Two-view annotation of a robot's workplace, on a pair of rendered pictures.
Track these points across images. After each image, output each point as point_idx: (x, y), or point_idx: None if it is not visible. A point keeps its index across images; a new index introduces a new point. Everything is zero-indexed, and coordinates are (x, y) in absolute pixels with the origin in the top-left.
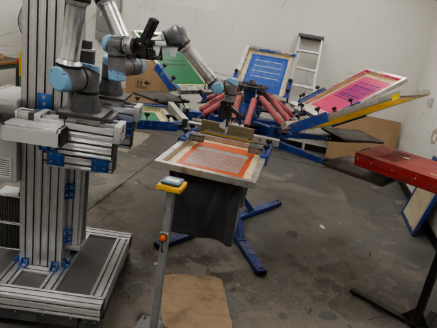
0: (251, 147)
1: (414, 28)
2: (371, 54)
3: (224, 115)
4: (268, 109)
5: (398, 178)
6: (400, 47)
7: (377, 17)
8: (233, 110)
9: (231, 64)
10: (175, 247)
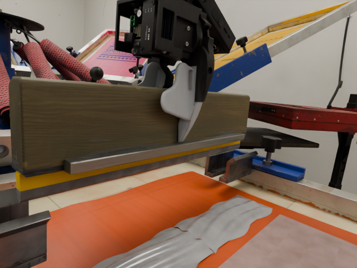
0: (239, 160)
1: (70, 17)
2: (39, 40)
3: (181, 33)
4: (79, 68)
5: (343, 129)
6: (63, 34)
7: (35, 3)
8: (213, 8)
9: None
10: None
